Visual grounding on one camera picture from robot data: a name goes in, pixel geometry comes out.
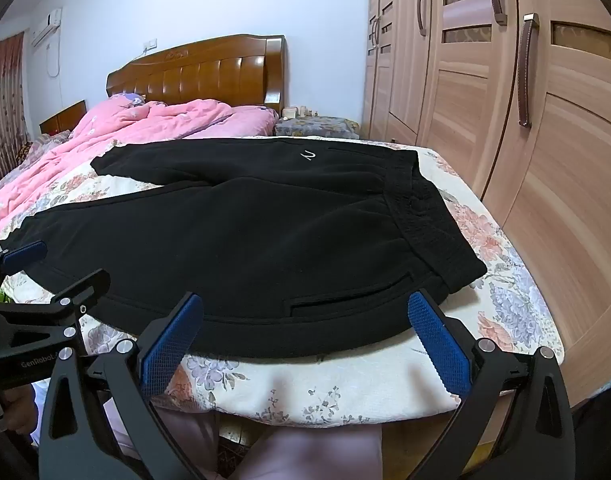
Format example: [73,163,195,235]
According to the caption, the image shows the large wooden headboard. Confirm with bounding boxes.
[106,34,289,110]

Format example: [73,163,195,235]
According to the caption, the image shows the black pants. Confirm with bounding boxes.
[0,141,489,360]

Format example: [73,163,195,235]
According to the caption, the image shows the white air conditioner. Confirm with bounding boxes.
[29,7,63,45]

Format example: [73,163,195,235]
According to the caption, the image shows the lilac pillow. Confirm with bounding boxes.
[108,92,146,108]

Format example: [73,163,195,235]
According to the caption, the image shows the light wooden wardrobe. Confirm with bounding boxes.
[363,0,611,406]

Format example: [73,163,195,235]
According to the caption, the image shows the patterned red curtain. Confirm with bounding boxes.
[0,31,26,191]

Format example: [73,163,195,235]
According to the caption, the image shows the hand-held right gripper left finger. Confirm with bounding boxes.
[38,291,206,480]

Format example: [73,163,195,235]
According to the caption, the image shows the cloth-covered nightstand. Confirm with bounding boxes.
[274,116,361,140]

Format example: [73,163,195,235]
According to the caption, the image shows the person's left hand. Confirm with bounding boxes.
[5,387,36,435]

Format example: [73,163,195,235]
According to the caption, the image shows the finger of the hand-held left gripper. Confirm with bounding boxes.
[0,240,48,306]
[0,268,111,331]

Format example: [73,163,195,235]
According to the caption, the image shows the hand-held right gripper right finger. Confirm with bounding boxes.
[407,287,576,480]

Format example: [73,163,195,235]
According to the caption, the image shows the pink quilt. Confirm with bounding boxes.
[0,92,278,246]

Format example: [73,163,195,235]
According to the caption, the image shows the floral bedsheet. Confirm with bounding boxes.
[0,132,566,428]

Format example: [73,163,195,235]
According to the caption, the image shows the person's legs in pink trousers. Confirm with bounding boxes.
[105,400,386,480]

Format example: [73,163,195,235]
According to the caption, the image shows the small wooden headboard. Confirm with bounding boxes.
[39,100,87,136]

